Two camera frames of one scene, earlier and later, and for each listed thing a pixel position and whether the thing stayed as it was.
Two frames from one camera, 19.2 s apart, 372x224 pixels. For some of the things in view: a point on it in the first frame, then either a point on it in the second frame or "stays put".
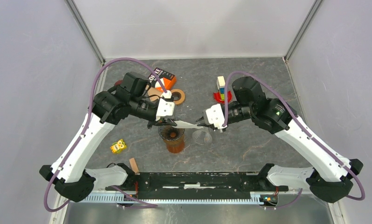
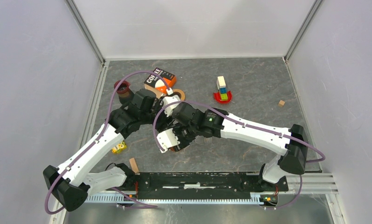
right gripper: (209, 124) → (183, 144)
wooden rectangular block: (134, 165) stays put
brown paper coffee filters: (153, 91) stays put
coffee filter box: (169, 80) stays put
